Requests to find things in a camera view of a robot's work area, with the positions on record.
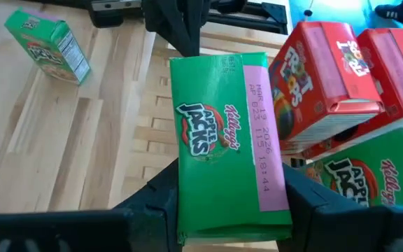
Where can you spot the person's foot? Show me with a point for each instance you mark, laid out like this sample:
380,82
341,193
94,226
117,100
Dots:
397,10

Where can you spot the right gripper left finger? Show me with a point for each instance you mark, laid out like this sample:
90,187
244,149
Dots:
82,231

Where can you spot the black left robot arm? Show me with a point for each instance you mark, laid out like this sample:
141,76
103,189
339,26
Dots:
180,24

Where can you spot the red Froot Loops cereal box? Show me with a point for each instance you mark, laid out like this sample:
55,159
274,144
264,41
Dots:
401,70
320,80

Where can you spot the light wooden slatted shelf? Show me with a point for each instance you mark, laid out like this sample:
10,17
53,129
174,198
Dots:
156,105

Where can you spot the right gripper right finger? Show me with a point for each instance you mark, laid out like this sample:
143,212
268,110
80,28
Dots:
345,227

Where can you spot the green Apple Jacks cereal box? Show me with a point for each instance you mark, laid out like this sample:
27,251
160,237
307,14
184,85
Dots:
47,45
222,157
362,175

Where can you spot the black aluminium rig frame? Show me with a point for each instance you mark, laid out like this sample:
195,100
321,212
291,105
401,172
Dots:
257,17

